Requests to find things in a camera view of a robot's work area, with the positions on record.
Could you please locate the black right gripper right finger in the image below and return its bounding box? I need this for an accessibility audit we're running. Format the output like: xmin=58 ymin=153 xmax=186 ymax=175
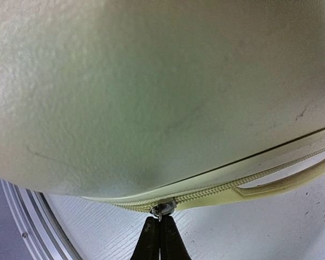
xmin=160 ymin=215 xmax=191 ymax=260

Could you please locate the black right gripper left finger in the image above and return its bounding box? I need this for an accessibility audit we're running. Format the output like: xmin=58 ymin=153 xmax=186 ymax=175
xmin=132 ymin=217 xmax=160 ymax=260

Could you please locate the silver suitcase zipper pull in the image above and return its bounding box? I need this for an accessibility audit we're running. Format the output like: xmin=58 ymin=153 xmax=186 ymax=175
xmin=150 ymin=197 xmax=177 ymax=221

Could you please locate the pale yellow hard-shell suitcase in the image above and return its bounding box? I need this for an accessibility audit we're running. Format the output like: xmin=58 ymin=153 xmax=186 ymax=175
xmin=0 ymin=1 xmax=325 ymax=212

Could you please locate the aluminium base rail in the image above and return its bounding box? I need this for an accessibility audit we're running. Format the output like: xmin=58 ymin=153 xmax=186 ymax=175
xmin=1 ymin=179 xmax=82 ymax=259

